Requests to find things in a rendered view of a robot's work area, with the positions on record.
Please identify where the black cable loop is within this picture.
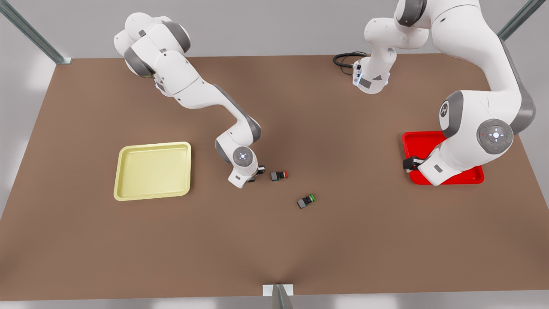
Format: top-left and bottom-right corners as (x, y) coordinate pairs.
(333, 51), (368, 76)

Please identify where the pale yellow tray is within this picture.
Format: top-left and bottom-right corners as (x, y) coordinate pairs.
(114, 142), (192, 201)

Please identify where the silver frame post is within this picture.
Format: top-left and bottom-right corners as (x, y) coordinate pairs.
(0, 0), (72, 65)
(498, 0), (547, 42)
(262, 284), (295, 309)

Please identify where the red tray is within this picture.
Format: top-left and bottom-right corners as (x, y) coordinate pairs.
(402, 131), (485, 185)

